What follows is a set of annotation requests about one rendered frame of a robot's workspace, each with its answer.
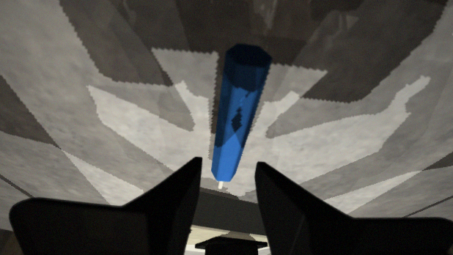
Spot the blue stylus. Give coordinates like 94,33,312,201
211,43,272,189

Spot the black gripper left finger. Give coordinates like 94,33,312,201
9,157,202,255

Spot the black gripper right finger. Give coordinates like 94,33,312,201
255,162,453,255

